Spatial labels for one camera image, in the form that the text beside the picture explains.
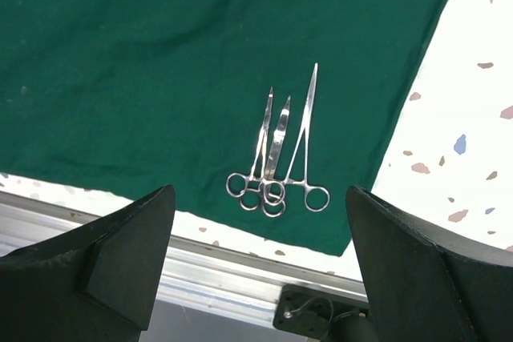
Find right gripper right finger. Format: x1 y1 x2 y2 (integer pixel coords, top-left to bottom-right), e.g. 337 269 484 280
345 186 512 341

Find aluminium rail frame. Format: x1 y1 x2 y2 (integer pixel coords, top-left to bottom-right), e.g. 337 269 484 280
1 192 369 328

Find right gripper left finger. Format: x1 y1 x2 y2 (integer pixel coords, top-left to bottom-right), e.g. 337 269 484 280
1 185 176 341

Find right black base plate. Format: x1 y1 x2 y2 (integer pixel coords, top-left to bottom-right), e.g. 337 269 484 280
273 284 370 339

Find long steel hemostat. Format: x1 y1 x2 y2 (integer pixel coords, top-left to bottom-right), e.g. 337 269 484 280
283 62 330 212

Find green surgical cloth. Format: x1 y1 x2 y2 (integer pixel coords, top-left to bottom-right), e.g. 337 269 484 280
1 0 447 256

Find small steel hemostat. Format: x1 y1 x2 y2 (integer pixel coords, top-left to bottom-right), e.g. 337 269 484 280
225 87 290 211

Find steel surgical scissors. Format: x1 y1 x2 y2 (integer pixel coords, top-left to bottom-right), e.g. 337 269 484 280
232 95 291 218

